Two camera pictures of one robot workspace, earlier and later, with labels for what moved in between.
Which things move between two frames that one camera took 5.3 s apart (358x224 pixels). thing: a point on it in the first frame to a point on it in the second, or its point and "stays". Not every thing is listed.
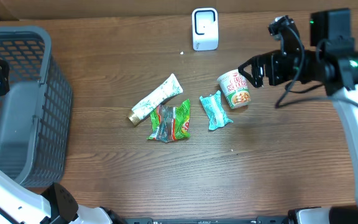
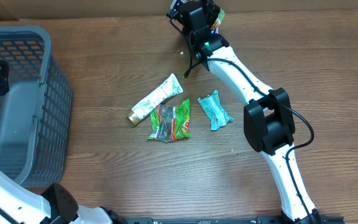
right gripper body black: x=283 y=66 to x=211 y=10
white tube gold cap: x=171 y=88 stays
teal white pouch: x=212 y=105 stays
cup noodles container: x=235 y=88 to x=219 y=19
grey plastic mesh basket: x=27 y=130 stays
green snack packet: x=168 y=123 stays
